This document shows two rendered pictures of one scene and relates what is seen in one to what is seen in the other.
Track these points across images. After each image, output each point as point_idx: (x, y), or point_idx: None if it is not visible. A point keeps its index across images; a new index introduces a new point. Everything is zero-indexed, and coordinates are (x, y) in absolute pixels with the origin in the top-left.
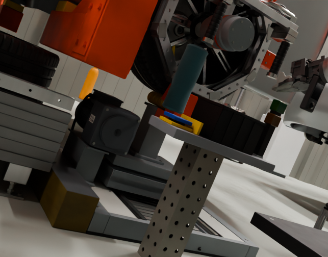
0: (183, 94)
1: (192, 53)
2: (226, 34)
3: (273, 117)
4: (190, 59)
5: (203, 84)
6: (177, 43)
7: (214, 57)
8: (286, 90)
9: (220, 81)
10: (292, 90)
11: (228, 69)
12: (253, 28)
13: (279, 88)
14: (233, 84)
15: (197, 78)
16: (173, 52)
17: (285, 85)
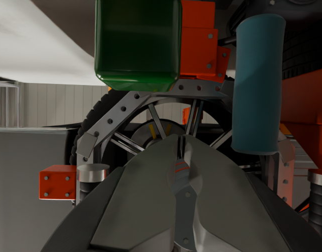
0: (273, 53)
1: (277, 137)
2: None
3: None
4: (279, 124)
5: (150, 103)
6: (217, 142)
7: (116, 146)
8: (157, 171)
9: None
10: (130, 196)
11: (115, 139)
12: (177, 241)
13: (206, 157)
14: (118, 117)
15: (249, 96)
16: (152, 131)
17: (262, 214)
